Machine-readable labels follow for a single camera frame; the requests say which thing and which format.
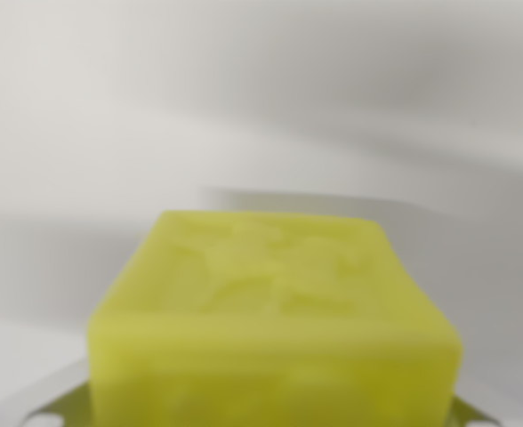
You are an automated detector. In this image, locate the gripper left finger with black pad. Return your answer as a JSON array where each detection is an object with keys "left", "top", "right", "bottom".
[{"left": 3, "top": 359, "right": 97, "bottom": 427}]

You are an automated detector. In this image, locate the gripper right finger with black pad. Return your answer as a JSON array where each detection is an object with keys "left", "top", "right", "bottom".
[{"left": 447, "top": 394, "right": 508, "bottom": 427}]

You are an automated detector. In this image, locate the yellow cube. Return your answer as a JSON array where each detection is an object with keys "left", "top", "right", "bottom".
[{"left": 85, "top": 209, "right": 463, "bottom": 427}]

